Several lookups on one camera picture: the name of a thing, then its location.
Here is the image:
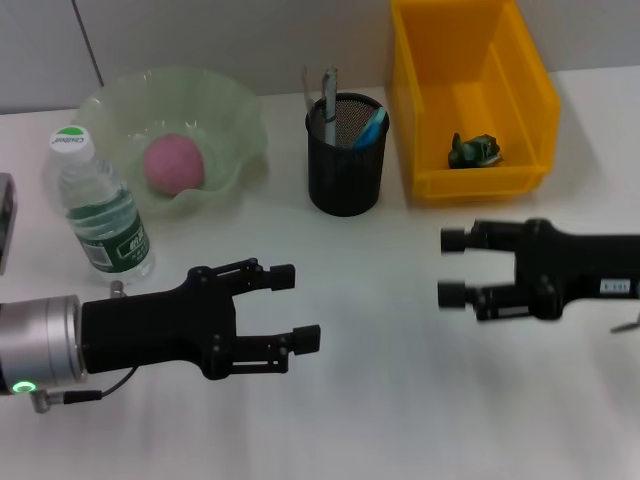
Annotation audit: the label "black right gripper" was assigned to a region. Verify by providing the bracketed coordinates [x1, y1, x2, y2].
[436, 217, 640, 323]

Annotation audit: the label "yellow plastic bin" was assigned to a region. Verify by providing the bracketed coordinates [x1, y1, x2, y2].
[389, 0, 562, 207]

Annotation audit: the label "green plastic wrapper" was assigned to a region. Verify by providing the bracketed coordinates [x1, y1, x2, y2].
[447, 132, 504, 170]

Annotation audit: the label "clear green-label water bottle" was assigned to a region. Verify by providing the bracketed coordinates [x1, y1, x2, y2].
[42, 124, 156, 287]

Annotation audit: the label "blue scissors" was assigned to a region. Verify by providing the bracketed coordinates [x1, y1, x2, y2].
[351, 105, 390, 151]

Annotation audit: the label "green glass fruit bowl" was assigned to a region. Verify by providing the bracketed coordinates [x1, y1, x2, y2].
[77, 66, 269, 220]

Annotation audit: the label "transparent plastic ruler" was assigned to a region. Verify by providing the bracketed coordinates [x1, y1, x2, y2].
[300, 64, 319, 121]

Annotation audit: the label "white grey pen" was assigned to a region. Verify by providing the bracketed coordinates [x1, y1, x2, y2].
[319, 64, 342, 147]

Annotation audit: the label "black mesh pen holder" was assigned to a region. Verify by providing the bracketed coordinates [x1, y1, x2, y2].
[305, 92, 389, 218]

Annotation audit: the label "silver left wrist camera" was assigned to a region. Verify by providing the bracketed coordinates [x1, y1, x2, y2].
[0, 172, 20, 276]

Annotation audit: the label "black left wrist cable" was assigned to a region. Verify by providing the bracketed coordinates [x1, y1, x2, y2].
[29, 367, 139, 414]

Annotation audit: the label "pink peach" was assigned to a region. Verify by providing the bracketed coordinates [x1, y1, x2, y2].
[143, 133, 206, 196]

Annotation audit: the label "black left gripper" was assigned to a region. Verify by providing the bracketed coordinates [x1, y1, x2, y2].
[79, 257, 322, 382]

